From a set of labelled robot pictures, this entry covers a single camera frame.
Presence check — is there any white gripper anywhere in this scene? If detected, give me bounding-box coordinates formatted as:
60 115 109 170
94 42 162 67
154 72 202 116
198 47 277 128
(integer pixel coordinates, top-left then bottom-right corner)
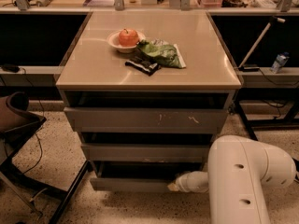
167 171 208 193

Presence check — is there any grey bottom drawer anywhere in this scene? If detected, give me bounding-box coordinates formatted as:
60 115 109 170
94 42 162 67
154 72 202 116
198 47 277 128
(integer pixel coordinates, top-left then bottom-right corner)
91 161 203 192

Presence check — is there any grey drawer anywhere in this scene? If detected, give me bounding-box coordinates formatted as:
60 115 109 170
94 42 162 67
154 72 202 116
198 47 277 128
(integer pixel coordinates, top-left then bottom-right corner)
91 161 203 192
64 107 227 134
81 144 209 162

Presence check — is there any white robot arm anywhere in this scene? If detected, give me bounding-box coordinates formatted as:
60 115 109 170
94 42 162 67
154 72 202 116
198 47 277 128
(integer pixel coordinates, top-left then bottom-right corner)
168 135 296 224

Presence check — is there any grey middle drawer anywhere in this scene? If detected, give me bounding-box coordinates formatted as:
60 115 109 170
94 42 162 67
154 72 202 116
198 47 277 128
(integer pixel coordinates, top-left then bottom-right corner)
81 144 209 162

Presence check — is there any grey drawer cabinet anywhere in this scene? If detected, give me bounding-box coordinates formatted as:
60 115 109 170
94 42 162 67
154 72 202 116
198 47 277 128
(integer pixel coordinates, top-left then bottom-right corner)
54 9 243 188

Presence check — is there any grey top drawer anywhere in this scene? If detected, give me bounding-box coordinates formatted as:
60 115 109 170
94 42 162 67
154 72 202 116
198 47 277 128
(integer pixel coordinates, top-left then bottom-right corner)
64 107 227 134

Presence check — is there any black snack wrapper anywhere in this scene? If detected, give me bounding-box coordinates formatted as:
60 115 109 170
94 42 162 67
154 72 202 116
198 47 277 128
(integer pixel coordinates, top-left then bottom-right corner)
125 56 161 77

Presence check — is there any green chip bag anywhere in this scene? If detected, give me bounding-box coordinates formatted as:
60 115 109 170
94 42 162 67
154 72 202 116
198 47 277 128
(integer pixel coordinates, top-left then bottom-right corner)
137 39 187 69

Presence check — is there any red apple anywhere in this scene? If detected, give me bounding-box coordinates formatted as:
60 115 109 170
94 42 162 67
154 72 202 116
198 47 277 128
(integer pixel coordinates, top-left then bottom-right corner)
118 29 139 47

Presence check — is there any white bowl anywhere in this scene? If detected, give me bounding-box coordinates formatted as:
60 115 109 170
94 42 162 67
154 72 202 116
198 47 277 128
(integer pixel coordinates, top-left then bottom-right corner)
107 30 146 53

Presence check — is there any brown office chair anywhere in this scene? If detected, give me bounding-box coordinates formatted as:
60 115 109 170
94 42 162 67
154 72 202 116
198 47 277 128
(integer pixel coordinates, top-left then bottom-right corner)
0 91 46 166

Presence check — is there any plastic water bottle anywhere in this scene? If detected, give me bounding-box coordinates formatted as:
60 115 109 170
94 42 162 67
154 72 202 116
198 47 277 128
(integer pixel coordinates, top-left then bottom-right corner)
270 52 289 74

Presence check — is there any white stick with black base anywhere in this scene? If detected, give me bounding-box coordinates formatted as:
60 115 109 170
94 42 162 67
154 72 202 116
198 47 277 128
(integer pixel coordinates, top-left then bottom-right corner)
238 16 286 70

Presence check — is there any black device on ledge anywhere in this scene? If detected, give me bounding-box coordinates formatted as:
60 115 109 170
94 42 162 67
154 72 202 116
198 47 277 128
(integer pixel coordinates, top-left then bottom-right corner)
0 64 20 73

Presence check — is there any black table leg frame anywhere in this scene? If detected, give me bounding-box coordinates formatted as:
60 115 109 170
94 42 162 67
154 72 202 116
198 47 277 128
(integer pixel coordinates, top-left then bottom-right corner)
235 101 299 140

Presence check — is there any black cable on floor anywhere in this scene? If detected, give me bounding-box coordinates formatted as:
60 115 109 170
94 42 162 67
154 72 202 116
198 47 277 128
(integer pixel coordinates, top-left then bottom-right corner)
18 67 46 175

